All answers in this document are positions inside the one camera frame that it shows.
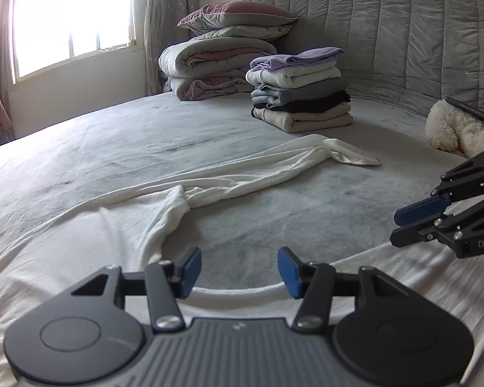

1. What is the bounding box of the folded grey pink quilt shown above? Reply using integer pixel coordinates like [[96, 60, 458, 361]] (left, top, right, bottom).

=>
[[158, 37, 278, 102]]

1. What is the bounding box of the grey folded garment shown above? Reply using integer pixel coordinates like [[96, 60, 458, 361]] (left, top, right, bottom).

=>
[[250, 77, 349, 107]]

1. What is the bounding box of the purple folded garment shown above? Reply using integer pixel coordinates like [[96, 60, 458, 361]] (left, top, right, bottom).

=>
[[250, 46, 345, 71]]

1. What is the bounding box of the pink grey pillow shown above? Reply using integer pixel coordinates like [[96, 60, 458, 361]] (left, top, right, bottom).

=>
[[177, 1, 300, 35]]

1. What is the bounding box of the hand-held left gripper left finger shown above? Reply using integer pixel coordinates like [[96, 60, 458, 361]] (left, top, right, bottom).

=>
[[70, 246, 203, 333]]

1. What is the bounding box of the grey bed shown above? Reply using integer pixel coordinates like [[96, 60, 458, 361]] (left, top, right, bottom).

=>
[[0, 89, 484, 387]]

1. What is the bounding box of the beige folded garment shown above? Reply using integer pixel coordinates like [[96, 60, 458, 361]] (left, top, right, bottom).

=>
[[252, 102, 353, 133]]

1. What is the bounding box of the dark flat object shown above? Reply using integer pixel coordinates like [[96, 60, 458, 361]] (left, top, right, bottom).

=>
[[445, 97, 484, 127]]

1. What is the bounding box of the white plush toy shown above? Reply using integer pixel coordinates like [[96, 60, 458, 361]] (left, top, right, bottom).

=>
[[425, 99, 484, 158]]

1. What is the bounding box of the cream folded garment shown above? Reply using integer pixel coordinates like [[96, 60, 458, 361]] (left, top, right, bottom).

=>
[[245, 62, 342, 89]]

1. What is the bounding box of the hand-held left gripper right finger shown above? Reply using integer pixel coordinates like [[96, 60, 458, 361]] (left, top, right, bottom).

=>
[[277, 247, 412, 334]]

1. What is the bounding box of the grey quilted headboard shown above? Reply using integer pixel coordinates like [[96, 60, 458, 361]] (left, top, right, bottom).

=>
[[252, 0, 484, 119]]

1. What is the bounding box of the white knit top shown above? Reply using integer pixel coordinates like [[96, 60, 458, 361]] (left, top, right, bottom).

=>
[[0, 133, 484, 387]]

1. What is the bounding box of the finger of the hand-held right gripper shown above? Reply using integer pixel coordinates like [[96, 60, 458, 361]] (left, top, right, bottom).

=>
[[394, 146, 484, 227], [390, 199, 484, 249]]

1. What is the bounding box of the window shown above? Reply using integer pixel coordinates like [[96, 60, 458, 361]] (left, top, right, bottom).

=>
[[10, 0, 138, 85]]

